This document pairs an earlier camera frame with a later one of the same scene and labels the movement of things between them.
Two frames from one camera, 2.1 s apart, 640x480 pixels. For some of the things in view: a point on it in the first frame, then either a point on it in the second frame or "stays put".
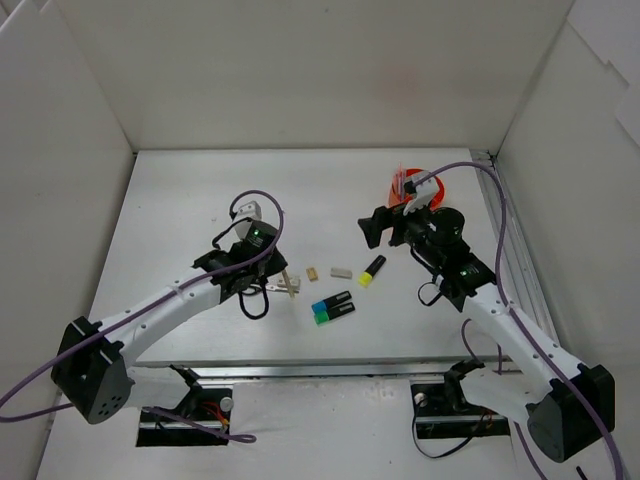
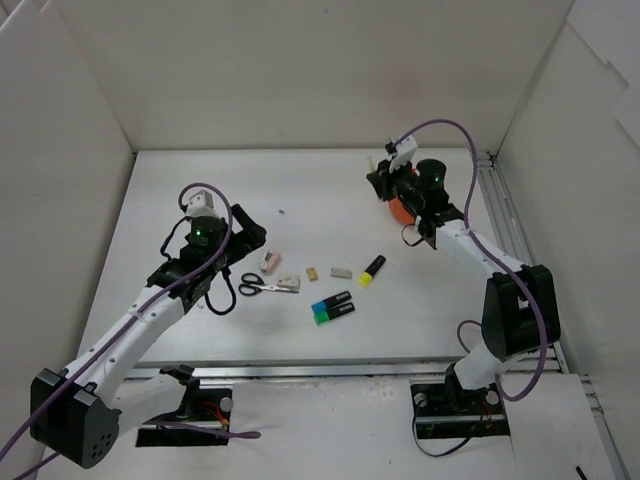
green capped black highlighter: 338,311 stays put
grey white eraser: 341,272 stays put
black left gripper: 273,265 → 247,232
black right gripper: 396,227 → 378,182
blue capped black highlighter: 324,304 stays put
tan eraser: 312,274 stays put
